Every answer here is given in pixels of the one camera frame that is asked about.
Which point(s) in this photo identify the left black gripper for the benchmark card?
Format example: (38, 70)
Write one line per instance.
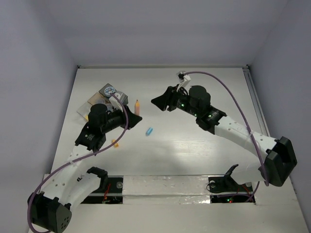
(133, 118)

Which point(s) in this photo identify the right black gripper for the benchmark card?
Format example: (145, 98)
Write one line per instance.
(167, 98)

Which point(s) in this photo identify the peach highlighter marker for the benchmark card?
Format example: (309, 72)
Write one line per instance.
(137, 108)

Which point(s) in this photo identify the orange marker cap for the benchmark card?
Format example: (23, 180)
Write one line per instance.
(115, 143)

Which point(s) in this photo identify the blue lid jar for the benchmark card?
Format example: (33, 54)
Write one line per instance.
(109, 90)

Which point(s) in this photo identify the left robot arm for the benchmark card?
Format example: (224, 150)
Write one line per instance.
(51, 205)

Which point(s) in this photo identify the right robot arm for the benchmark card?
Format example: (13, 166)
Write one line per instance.
(276, 156)

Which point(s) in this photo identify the blue marker cap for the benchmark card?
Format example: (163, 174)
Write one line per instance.
(149, 131)

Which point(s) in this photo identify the clear plastic bin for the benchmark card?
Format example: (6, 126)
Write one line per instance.
(84, 110)

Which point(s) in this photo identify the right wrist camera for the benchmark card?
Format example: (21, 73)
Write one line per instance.
(184, 79)

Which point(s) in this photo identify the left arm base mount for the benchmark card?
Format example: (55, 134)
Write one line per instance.
(109, 190)

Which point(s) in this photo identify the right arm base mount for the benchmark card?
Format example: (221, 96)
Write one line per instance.
(224, 189)

